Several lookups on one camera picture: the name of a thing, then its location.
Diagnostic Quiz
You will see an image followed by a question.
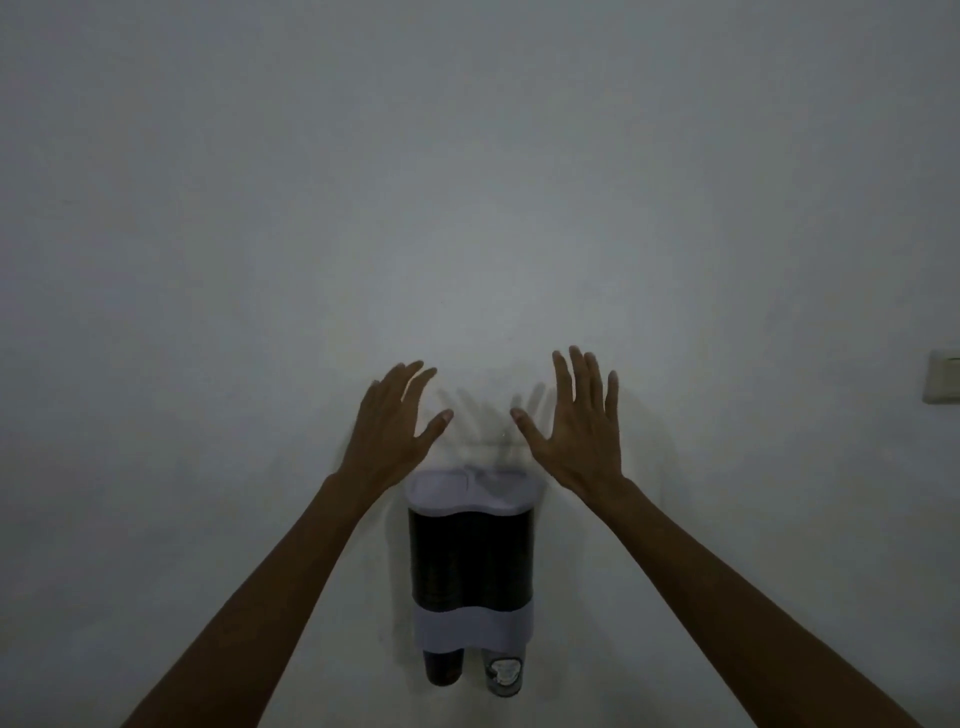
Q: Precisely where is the person's left hand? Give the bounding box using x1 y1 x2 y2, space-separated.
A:
334 360 456 502

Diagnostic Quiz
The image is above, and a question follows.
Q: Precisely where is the person's right hand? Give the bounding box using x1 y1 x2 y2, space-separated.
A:
510 345 628 502

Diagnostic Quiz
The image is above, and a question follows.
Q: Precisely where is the person's right forearm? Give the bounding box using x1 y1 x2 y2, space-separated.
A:
581 478 924 728

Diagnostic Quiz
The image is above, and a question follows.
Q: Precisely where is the person's left forearm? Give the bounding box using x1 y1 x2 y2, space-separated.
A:
122 472 391 728

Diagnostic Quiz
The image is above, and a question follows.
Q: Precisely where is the black and white wall dispenser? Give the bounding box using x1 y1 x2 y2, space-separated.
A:
405 465 546 699

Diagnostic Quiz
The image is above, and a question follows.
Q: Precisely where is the white wall switch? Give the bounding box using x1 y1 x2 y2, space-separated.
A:
922 348 960 406

